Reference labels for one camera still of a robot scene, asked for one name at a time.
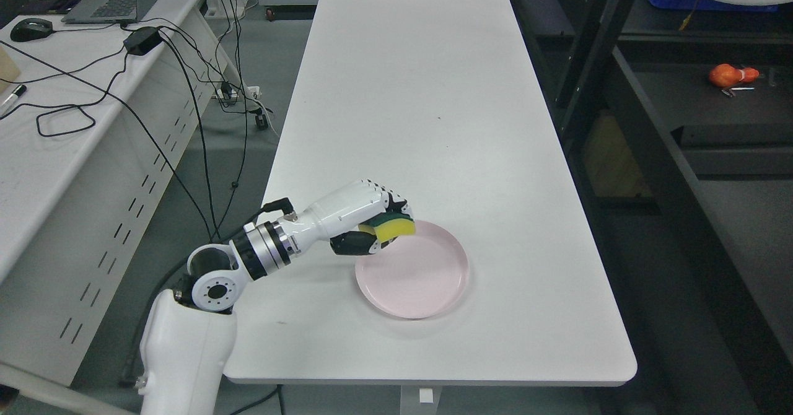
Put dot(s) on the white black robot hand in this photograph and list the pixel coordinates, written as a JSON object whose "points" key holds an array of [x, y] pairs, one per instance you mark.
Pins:
{"points": [[334, 218]]}

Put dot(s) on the green yellow sponge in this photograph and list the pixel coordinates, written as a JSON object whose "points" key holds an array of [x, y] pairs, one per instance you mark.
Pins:
{"points": [[388, 226]]}

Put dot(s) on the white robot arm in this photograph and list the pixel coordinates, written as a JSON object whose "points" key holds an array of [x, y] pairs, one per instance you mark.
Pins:
{"points": [[190, 331]]}

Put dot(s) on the black metal shelf rack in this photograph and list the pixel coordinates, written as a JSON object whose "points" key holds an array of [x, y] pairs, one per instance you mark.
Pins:
{"points": [[687, 187]]}

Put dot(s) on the pink round plate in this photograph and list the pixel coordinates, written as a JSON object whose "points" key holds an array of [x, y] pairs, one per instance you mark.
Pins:
{"points": [[417, 276]]}

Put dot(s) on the white power strip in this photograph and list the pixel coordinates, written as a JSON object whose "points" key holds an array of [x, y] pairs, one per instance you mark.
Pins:
{"points": [[228, 96]]}

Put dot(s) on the white work table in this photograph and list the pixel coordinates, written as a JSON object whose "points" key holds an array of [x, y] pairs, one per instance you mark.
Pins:
{"points": [[437, 100]]}

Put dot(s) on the white side desk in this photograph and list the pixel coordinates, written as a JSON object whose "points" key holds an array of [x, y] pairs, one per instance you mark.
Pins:
{"points": [[86, 156]]}

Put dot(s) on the black power adapter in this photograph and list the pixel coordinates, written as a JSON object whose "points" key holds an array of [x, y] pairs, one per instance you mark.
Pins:
{"points": [[142, 40]]}

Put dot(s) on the black marker pen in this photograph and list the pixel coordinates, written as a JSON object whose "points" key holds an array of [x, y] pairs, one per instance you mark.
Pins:
{"points": [[15, 94]]}

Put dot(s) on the black computer mouse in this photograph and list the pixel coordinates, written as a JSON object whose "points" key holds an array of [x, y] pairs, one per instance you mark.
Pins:
{"points": [[30, 29]]}

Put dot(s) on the blue plastic bin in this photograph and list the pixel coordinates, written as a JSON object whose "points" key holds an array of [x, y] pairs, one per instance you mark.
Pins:
{"points": [[709, 5]]}

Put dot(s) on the orange toy object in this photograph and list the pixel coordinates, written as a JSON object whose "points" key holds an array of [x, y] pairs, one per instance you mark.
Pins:
{"points": [[725, 75]]}

